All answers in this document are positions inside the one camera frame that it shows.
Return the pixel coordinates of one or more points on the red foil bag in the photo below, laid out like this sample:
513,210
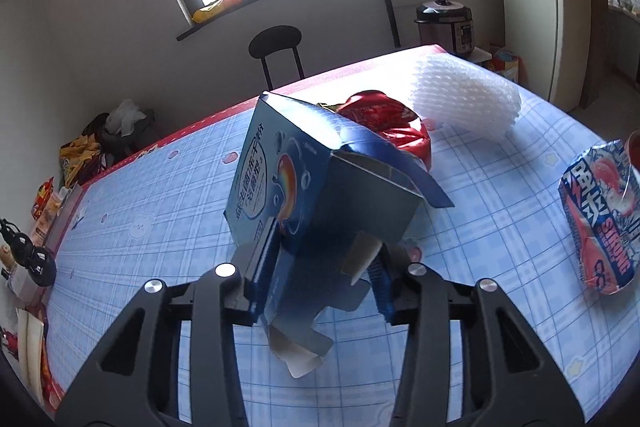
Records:
400,127

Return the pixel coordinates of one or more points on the silver electric pressure cooker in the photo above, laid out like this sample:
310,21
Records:
445,27

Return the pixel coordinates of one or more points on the wooden door frame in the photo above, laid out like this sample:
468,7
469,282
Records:
595,32

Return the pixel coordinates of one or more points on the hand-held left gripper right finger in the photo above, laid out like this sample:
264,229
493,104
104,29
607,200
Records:
380,292

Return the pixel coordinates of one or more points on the yellow snack bag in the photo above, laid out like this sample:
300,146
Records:
80,157

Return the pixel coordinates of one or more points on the blue and white snack wrapper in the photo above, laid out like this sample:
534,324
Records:
600,227

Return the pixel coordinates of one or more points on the dark stool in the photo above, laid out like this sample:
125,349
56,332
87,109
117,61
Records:
135,144

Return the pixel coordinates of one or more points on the black metal rack frame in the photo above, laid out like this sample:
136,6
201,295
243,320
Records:
387,7

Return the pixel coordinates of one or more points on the cream refrigerator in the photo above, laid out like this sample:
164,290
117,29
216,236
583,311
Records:
570,32

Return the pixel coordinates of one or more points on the white foam fruit net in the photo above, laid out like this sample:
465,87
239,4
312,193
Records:
460,92

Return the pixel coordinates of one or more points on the blue plaid tablecloth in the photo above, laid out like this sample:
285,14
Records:
175,207

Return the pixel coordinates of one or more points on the small white side table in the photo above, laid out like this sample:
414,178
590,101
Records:
481,54

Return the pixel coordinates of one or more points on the black round-back chair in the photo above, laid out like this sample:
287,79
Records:
275,41

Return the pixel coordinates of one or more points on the blue cardboard box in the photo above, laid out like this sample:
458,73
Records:
280,177

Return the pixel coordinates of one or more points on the red snack packets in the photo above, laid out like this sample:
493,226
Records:
42,199

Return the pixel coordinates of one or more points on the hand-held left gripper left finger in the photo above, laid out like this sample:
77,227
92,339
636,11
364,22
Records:
262,267

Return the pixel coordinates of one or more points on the crumpled white plastic bag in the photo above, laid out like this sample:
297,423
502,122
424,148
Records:
122,117

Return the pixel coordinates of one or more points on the yellow snack packet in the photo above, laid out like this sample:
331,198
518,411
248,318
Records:
215,8

